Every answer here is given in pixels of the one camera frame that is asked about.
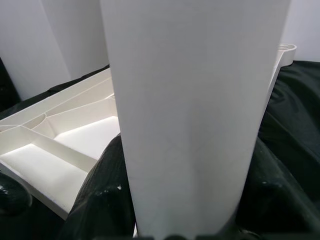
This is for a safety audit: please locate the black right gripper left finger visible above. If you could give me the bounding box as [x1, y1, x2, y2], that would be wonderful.
[58, 134, 137, 240]

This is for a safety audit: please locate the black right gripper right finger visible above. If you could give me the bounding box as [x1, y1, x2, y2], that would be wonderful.
[237, 139, 320, 240]

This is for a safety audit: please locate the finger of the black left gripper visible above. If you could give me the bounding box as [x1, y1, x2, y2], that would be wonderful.
[0, 172, 32, 218]

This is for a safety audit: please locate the white plastic table top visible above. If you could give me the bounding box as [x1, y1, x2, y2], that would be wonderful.
[0, 43, 298, 221]

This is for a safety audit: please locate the white plastic table leg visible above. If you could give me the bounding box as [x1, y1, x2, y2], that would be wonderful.
[98, 0, 292, 238]

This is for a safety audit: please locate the black table cloth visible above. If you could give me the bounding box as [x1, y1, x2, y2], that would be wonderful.
[0, 58, 320, 240]

